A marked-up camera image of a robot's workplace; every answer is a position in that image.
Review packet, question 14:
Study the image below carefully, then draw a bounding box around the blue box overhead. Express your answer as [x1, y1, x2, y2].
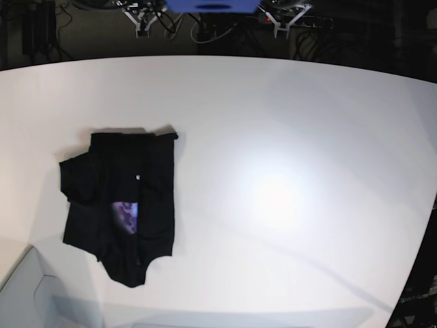
[165, 0, 260, 13]

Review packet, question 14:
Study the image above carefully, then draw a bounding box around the black graphic t-shirt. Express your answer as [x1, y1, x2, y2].
[59, 132, 178, 288]

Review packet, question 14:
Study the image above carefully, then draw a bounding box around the black device on floor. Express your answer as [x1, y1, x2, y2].
[21, 1, 57, 56]

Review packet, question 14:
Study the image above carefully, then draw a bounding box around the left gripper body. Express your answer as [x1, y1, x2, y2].
[261, 5, 311, 38]

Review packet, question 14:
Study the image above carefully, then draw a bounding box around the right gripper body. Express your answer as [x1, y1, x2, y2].
[122, 5, 158, 37]

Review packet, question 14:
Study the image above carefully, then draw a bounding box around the black power strip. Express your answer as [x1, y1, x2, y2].
[257, 13, 335, 31]

